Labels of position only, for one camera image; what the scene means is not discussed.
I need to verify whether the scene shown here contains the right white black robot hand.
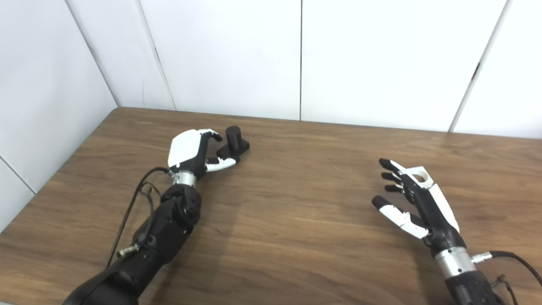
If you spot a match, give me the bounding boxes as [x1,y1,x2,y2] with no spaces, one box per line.
[372,158,466,255]

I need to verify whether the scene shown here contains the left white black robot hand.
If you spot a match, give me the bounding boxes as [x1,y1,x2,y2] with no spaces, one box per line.
[168,129,238,176]

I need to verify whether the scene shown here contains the white square piece with hole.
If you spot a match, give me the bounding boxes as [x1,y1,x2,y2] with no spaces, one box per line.
[400,167,433,189]

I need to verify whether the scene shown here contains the black peg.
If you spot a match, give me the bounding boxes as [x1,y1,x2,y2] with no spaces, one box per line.
[216,126,250,164]

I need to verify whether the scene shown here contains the thin brown left wrist wire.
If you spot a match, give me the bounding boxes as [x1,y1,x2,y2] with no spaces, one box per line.
[140,182,162,223]

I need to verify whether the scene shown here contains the thin brown wrist wire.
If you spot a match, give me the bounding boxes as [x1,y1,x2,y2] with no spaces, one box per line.
[491,274,519,305]
[140,182,162,223]

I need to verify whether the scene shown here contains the thin brown right wrist wire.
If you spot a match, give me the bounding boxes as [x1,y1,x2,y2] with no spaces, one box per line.
[491,274,519,305]

